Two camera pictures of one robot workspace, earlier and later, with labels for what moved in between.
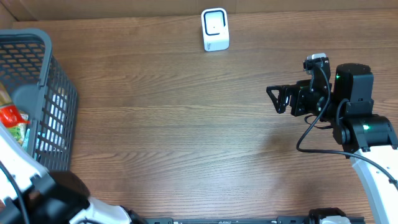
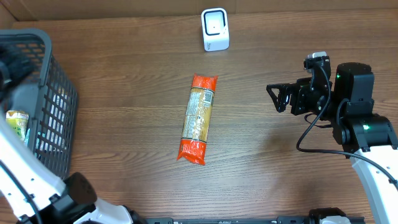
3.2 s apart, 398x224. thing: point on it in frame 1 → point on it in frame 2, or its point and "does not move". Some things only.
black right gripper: x=284 y=91 does not move
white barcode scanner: x=215 y=29 does not move
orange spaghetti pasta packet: x=10 y=116 → x=197 y=119
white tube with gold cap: x=51 y=139 does not move
